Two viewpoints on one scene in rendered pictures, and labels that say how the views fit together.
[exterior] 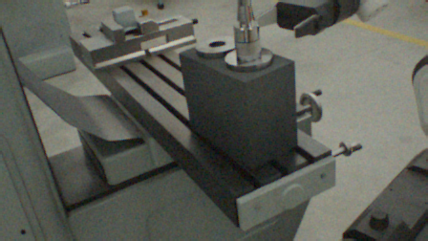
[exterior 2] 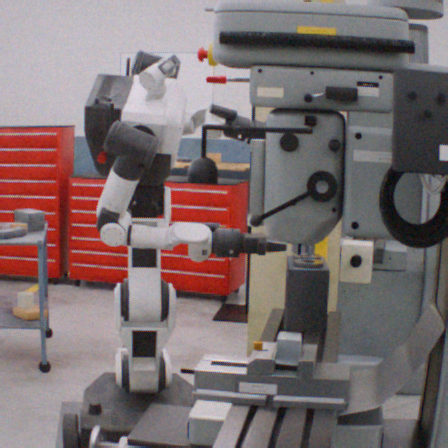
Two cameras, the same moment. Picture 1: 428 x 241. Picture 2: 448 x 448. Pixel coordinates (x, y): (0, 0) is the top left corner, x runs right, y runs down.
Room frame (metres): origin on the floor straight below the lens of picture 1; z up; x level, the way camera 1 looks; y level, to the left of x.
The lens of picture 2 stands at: (2.93, 1.01, 1.62)
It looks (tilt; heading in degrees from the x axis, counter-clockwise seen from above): 8 degrees down; 214
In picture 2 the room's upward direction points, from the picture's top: 2 degrees clockwise
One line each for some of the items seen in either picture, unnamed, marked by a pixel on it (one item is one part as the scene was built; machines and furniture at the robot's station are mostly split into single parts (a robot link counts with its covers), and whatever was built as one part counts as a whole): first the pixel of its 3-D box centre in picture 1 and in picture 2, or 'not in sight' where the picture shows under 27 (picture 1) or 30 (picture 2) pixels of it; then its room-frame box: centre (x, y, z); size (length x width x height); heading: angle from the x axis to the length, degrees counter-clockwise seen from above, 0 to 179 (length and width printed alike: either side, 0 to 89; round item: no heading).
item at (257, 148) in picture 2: not in sight; (258, 182); (1.30, 0.02, 1.45); 0.04 x 0.04 x 0.21; 25
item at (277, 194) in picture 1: (161, 86); (291, 380); (1.26, 0.12, 0.95); 1.24 x 0.23 x 0.08; 25
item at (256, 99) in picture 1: (237, 96); (305, 290); (0.86, -0.07, 1.09); 0.22 x 0.12 x 0.20; 31
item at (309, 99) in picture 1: (302, 110); (109, 446); (1.46, -0.34, 0.69); 0.16 x 0.12 x 0.12; 115
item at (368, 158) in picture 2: not in sight; (382, 179); (1.17, 0.29, 1.47); 0.24 x 0.19 x 0.26; 25
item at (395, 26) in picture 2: not in sight; (312, 38); (1.24, 0.13, 1.81); 0.47 x 0.26 x 0.16; 115
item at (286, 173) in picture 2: not in sight; (305, 174); (1.25, 0.12, 1.47); 0.21 x 0.19 x 0.32; 25
